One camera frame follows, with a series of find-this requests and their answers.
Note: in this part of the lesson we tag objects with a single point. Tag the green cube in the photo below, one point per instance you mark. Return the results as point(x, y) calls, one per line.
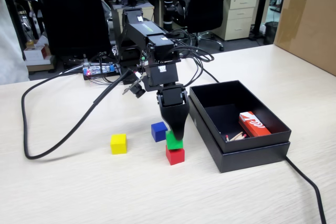
point(170, 143)

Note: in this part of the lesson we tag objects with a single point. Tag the white cardboard box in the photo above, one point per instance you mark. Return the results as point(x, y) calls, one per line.
point(34, 54)

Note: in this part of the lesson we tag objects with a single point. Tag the controller board with red LED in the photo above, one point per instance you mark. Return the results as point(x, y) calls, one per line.
point(99, 69)

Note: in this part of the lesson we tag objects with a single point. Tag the red cube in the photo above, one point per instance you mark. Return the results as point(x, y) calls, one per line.
point(175, 157)

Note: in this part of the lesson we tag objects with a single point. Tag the black vertical pole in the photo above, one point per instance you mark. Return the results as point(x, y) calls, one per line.
point(168, 3)

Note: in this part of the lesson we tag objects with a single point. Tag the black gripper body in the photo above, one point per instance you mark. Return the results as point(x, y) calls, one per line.
point(172, 95)

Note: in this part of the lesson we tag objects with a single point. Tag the black trash bin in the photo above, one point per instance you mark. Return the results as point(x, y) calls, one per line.
point(270, 33)

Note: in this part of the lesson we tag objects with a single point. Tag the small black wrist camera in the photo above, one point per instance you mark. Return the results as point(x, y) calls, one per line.
point(137, 90)

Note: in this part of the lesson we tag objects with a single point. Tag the blue cube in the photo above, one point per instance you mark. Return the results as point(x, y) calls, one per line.
point(158, 132)

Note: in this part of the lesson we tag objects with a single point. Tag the person in white shirt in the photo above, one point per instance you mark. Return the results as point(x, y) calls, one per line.
point(10, 51)

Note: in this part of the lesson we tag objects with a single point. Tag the large brown cardboard box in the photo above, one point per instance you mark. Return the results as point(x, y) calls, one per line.
point(309, 24)

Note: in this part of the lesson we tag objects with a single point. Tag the black open box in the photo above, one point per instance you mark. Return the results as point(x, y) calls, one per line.
point(249, 159)

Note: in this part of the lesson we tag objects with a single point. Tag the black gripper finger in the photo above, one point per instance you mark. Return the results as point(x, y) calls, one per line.
point(176, 119)

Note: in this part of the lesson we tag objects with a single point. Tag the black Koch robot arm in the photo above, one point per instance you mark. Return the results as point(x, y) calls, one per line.
point(141, 28)

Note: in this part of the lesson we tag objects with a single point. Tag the flat white box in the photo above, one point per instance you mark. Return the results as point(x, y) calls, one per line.
point(39, 62)

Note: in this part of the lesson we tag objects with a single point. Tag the black swivel office chair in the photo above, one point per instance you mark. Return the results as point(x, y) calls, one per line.
point(204, 3)

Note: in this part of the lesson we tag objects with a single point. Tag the orange white matchbox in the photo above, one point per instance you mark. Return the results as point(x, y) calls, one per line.
point(253, 125)

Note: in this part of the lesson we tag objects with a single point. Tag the tall black office chair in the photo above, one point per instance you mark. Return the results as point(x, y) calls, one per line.
point(73, 11)

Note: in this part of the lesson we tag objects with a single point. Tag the yellow cube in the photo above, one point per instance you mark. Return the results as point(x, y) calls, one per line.
point(118, 144)

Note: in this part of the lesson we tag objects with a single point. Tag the black open box tray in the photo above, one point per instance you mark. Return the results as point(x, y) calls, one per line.
point(218, 95)

